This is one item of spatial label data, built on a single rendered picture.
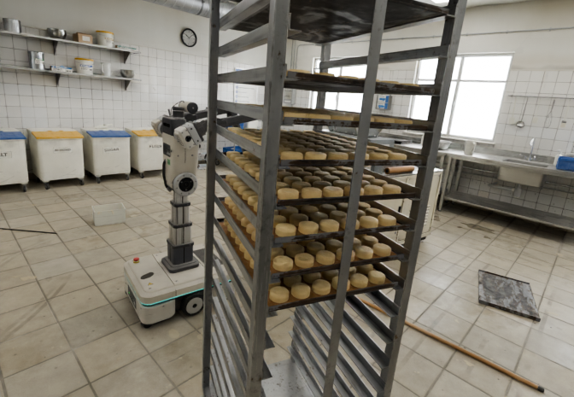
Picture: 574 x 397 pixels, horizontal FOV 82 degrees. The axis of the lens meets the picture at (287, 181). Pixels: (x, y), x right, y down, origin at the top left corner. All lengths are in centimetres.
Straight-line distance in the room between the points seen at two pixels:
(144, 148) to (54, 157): 122
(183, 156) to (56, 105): 403
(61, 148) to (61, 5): 204
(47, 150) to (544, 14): 683
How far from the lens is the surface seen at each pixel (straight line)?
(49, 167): 542
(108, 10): 629
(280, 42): 68
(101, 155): 555
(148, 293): 225
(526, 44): 594
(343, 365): 143
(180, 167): 215
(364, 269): 106
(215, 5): 129
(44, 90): 596
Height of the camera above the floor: 145
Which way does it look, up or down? 14 degrees down
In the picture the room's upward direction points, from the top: 5 degrees clockwise
